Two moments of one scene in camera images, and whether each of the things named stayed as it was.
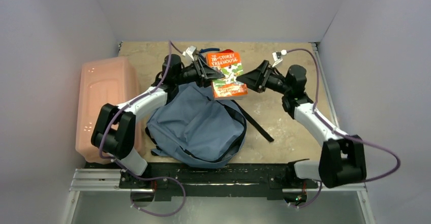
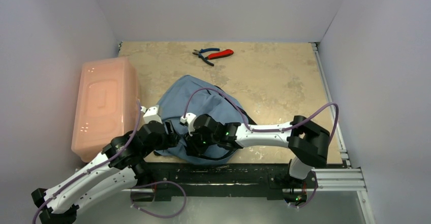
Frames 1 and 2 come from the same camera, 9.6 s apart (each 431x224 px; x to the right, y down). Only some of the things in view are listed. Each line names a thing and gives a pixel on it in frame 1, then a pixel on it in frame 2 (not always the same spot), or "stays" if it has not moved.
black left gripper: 205,74 -> 171,139
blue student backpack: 195,128 stays
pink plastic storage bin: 111,81 stays
